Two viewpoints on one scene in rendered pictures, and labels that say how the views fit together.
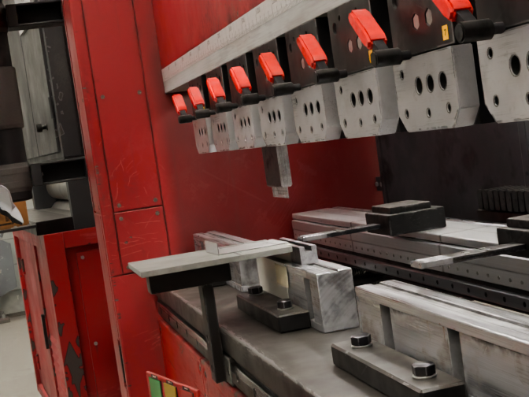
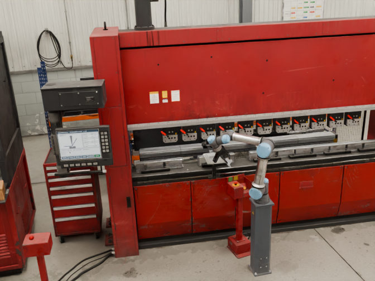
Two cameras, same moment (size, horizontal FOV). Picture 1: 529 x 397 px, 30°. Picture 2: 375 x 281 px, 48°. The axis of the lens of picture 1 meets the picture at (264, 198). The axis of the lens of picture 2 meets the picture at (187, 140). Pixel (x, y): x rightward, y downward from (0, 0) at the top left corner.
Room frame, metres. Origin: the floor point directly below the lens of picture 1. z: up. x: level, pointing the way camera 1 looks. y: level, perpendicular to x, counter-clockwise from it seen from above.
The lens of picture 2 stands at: (1.54, 4.12, 2.71)
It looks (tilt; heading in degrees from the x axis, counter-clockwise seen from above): 21 degrees down; 277
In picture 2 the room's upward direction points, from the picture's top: 2 degrees counter-clockwise
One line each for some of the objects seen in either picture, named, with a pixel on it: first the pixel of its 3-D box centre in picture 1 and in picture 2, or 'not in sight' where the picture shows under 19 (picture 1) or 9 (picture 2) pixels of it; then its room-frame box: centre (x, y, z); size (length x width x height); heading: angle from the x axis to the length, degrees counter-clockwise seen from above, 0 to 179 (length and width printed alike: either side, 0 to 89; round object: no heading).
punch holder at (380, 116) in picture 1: (384, 65); (263, 125); (1.22, -0.17, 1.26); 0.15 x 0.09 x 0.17; 14
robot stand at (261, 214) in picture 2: not in sight; (260, 236); (1.28, 0.59, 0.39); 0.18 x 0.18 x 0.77; 19
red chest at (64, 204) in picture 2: not in sight; (76, 194); (3.32, 0.00, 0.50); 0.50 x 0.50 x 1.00; 14
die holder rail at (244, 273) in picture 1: (227, 257); (159, 164); (2.31, 0.11, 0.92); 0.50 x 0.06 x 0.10; 14
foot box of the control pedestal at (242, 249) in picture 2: not in sight; (240, 245); (1.46, 0.28, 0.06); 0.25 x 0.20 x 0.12; 119
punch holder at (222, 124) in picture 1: (237, 107); (188, 131); (1.99, 0.03, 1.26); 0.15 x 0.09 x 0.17; 14
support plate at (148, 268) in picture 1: (208, 257); (213, 158); (1.74, 0.11, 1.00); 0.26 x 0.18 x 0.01; 104
